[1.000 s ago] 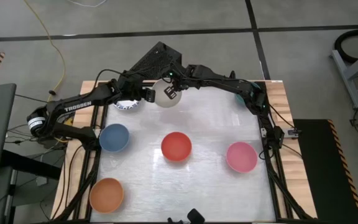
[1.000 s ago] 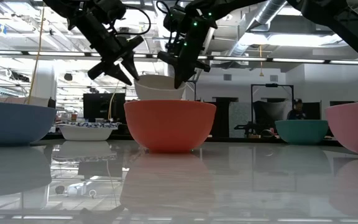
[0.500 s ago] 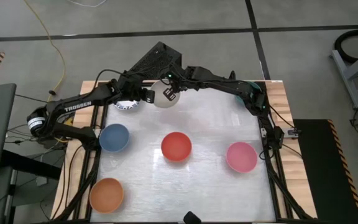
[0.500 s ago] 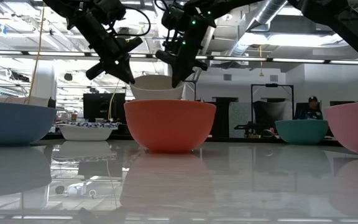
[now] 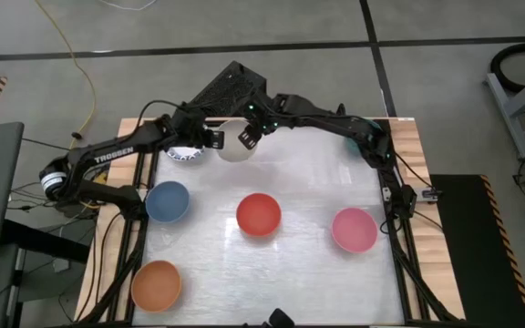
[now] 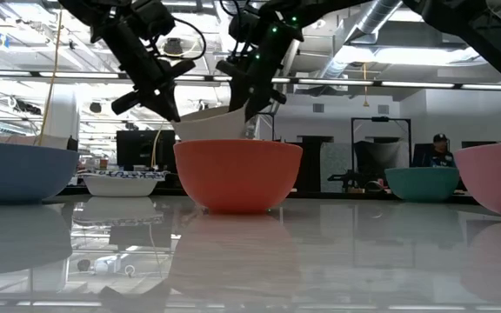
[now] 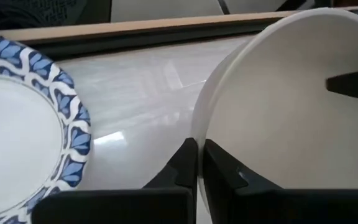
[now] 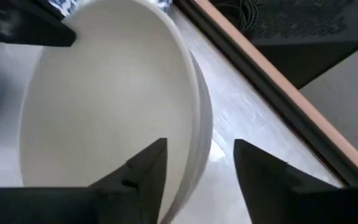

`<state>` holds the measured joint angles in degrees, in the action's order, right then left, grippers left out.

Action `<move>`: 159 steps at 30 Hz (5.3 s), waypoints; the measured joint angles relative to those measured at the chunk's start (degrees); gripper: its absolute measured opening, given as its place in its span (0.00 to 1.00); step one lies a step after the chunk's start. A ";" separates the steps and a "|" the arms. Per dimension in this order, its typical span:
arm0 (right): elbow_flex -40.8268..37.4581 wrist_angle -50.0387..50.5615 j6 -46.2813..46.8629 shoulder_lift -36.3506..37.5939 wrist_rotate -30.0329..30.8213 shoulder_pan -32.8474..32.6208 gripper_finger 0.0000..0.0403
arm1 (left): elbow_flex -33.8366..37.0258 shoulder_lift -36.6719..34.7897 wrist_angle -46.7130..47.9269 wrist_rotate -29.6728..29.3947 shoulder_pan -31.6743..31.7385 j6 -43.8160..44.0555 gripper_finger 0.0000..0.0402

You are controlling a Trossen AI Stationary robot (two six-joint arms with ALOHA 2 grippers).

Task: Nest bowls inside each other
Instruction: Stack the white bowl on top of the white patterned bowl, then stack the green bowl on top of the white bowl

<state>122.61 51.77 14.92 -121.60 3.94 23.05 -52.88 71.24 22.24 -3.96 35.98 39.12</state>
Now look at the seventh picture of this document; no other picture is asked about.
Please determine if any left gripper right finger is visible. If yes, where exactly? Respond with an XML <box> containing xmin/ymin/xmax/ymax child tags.
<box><xmin>202</xmin><ymin>139</ymin><xmax>358</xmax><ymax>224</ymax></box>

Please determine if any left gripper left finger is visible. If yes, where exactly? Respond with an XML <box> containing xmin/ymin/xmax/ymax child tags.
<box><xmin>31</xmin><ymin>138</ymin><xmax>198</xmax><ymax>224</ymax></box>

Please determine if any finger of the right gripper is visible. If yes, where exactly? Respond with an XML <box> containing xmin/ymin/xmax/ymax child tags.
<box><xmin>326</xmin><ymin>68</ymin><xmax>358</xmax><ymax>103</ymax></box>

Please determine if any white bowl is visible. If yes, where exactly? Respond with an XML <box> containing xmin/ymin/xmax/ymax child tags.
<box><xmin>191</xmin><ymin>6</ymin><xmax>358</xmax><ymax>215</ymax></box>

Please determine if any blue patterned paper plate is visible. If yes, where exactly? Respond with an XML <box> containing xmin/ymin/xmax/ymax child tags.
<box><xmin>0</xmin><ymin>32</ymin><xmax>92</xmax><ymax>224</ymax></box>

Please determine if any wooden table base board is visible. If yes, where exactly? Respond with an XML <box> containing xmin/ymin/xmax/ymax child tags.
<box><xmin>0</xmin><ymin>6</ymin><xmax>358</xmax><ymax>43</ymax></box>

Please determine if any black mesh box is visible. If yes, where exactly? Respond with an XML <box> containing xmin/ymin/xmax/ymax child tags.
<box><xmin>0</xmin><ymin>0</ymin><xmax>111</xmax><ymax>34</ymax></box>

